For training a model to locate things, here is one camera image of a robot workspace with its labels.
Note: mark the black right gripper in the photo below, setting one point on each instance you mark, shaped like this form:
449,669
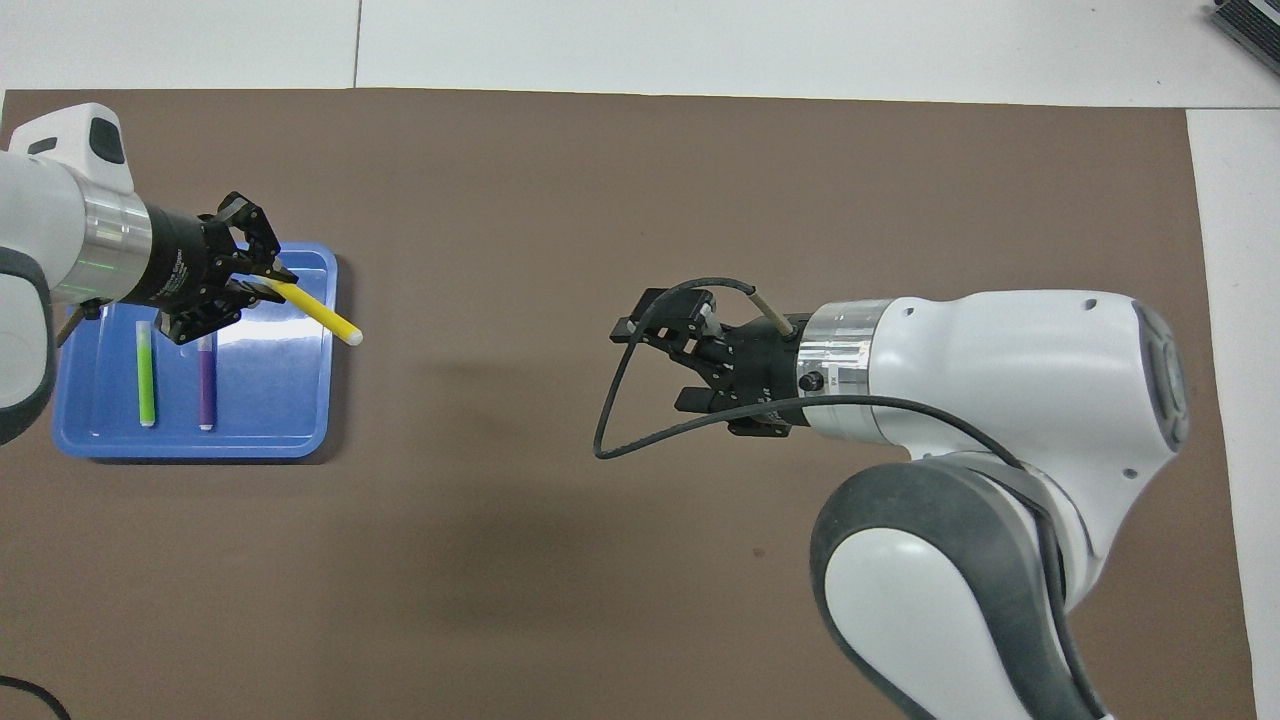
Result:
760,375

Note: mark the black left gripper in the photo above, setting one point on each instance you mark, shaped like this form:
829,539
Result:
175,260

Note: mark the yellow pen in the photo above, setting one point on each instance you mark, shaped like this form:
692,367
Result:
320,315

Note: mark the purple pen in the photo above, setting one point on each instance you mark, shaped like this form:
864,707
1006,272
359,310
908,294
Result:
207,385

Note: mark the green pen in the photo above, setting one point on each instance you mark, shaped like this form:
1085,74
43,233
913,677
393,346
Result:
146,375

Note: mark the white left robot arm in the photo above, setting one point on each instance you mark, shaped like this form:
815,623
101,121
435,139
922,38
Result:
40,210

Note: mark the blue plastic tray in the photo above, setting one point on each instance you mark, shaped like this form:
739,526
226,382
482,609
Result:
270,400

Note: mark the brown table mat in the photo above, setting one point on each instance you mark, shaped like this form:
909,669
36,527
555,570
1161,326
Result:
560,580

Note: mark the gray ribbed device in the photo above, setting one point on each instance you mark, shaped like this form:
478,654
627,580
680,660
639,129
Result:
1255,25

